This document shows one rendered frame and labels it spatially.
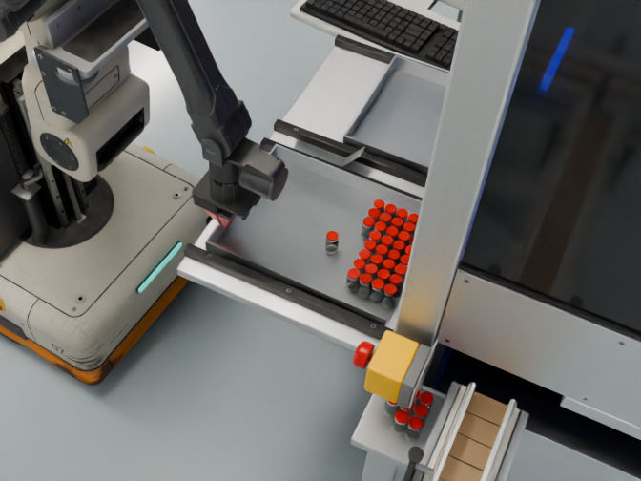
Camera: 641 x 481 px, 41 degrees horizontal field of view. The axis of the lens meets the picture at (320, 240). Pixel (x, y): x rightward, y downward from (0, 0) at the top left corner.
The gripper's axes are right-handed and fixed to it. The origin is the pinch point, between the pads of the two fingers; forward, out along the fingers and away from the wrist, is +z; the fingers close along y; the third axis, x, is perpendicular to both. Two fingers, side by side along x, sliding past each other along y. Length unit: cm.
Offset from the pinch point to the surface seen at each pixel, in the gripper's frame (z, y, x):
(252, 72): 92, -61, 123
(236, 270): 0.3, 6.1, -7.6
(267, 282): 0.0, 12.1, -7.4
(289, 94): 92, -44, 120
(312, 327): 1.7, 22.3, -10.5
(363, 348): -12.3, 33.1, -17.8
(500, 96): -62, 39, -12
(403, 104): 1.2, 15.3, 44.9
